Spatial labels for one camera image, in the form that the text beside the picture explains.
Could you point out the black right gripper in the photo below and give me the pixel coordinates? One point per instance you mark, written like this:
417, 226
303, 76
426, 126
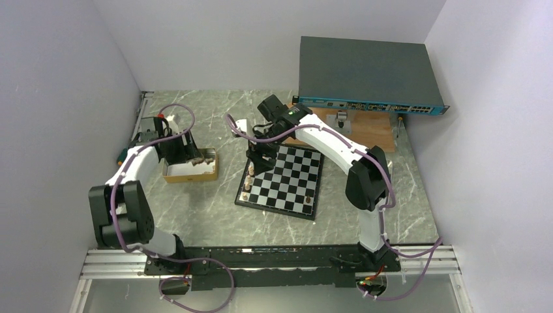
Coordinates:
261, 163

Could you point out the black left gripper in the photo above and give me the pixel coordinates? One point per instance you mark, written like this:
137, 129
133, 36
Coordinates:
187, 152

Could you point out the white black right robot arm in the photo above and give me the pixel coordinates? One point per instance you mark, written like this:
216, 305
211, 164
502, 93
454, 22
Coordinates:
368, 181

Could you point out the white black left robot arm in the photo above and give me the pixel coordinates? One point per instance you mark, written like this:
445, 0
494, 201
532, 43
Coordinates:
153, 138

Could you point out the wooden board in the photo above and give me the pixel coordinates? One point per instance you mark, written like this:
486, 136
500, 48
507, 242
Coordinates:
370, 129

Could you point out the gold metal tin tray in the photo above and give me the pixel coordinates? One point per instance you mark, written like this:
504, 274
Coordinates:
193, 171

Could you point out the black and white chessboard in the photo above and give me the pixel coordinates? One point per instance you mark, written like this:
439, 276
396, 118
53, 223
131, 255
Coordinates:
297, 174

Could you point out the green orange screwdriver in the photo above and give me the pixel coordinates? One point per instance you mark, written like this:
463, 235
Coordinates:
122, 156

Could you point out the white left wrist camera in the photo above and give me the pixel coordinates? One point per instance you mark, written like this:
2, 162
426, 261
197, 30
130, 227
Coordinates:
171, 123

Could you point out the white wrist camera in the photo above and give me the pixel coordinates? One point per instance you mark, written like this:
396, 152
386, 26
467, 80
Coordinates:
241, 126
171, 123

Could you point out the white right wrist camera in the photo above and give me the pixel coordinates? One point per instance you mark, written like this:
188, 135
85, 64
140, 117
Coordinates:
241, 126

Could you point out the metal bracket with knob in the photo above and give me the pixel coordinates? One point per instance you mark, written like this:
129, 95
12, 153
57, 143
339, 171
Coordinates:
339, 122

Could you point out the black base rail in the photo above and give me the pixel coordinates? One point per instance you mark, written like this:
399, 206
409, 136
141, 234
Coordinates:
273, 266

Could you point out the blue grey network switch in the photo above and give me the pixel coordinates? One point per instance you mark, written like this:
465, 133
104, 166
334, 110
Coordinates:
368, 75

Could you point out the aluminium frame rail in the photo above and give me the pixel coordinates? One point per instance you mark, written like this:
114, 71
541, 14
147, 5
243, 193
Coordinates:
121, 219

